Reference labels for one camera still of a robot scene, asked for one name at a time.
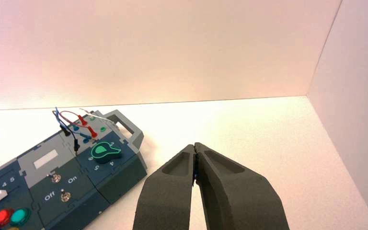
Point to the white slider knob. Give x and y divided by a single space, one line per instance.
0 195

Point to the metal toggle switch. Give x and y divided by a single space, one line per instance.
55 178
65 196

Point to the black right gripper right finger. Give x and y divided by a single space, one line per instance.
238 203

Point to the yellow round push button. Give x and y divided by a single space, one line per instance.
12 228

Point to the green rotary selector knob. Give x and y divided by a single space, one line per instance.
106 152

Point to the blue grey control box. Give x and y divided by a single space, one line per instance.
85 196

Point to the red round push button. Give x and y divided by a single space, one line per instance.
2 218

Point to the green round push button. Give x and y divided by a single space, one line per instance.
20 216

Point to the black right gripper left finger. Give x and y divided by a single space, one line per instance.
168 196

